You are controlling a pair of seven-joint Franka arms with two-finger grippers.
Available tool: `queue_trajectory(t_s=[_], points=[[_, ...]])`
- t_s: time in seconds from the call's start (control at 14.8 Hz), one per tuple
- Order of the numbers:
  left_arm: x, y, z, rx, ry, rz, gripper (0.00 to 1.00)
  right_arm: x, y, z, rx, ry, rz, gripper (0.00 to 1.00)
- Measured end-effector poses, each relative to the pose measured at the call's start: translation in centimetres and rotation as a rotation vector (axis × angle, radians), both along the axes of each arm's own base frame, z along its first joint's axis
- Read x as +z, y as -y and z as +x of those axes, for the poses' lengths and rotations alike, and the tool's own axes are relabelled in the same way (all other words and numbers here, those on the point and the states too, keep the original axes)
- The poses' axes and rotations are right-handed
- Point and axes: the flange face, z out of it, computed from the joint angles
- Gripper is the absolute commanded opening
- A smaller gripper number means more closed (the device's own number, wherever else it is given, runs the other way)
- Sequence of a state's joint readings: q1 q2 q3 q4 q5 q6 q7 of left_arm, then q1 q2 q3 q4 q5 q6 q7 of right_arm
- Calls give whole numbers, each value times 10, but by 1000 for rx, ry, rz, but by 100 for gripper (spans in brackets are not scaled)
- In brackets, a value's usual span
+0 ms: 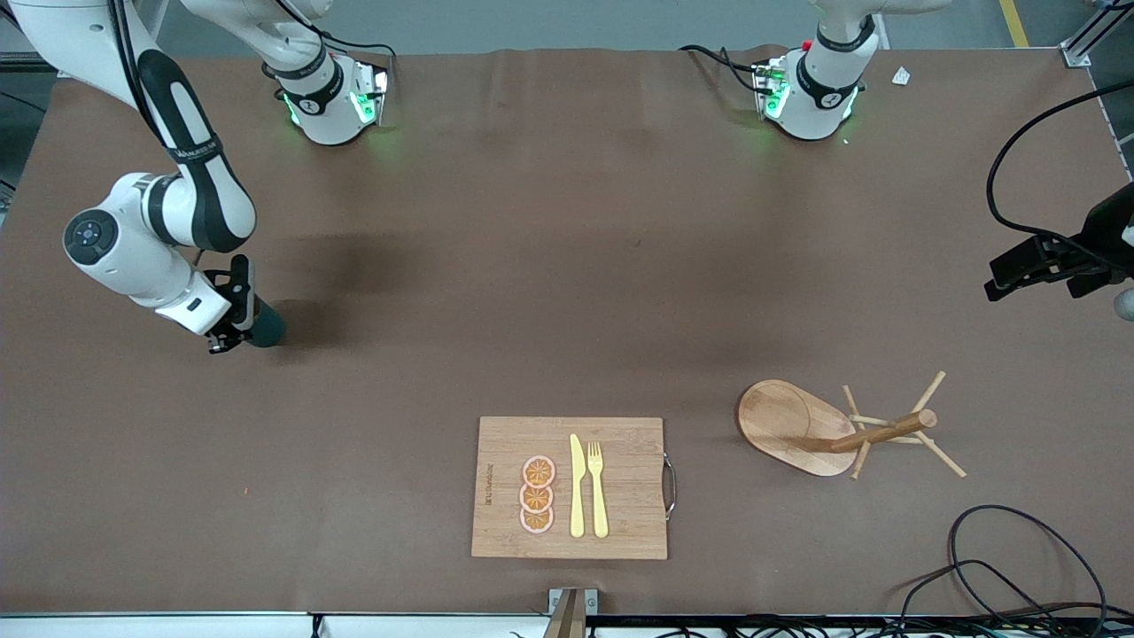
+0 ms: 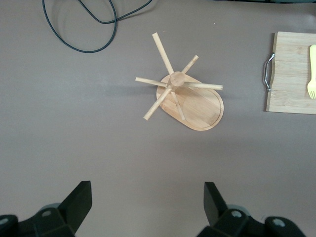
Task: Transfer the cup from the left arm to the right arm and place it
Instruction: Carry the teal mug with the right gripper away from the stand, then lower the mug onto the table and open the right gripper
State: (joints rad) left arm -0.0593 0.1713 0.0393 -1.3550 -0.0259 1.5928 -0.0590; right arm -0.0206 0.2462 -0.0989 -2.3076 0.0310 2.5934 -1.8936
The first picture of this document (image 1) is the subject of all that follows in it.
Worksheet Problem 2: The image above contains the black looped cable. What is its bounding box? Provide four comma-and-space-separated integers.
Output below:
948, 505, 1108, 621

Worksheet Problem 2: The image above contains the yellow plastic fork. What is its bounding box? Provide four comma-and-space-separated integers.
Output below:
587, 441, 610, 539

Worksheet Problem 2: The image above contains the metal table bracket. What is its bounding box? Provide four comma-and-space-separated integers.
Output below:
542, 587, 599, 638

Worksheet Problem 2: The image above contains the yellow plastic knife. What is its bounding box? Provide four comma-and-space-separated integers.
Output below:
569, 433, 587, 539

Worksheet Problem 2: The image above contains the black right base cable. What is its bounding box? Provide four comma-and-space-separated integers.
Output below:
301, 34, 396, 70

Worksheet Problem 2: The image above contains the aluminium frame profile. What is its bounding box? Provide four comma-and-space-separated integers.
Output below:
1060, 0, 1134, 69
0, 35, 63, 79

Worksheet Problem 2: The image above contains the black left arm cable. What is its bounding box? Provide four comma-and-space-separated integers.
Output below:
986, 80, 1134, 260

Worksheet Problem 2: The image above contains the bamboo cutting board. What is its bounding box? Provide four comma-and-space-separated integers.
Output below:
470, 416, 679, 561

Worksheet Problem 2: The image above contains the wooden cup rack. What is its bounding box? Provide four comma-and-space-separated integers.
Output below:
737, 370, 968, 480

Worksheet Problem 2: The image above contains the dark teal ribbed cup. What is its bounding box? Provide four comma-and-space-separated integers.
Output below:
250, 299, 287, 349

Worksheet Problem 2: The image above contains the black left base cable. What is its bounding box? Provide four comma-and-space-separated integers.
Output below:
680, 44, 765, 95

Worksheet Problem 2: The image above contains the black base cable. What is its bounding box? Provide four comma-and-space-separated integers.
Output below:
301, 34, 396, 70
680, 44, 765, 95

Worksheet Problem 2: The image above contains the black thin floor cable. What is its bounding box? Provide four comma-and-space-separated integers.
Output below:
893, 560, 1134, 638

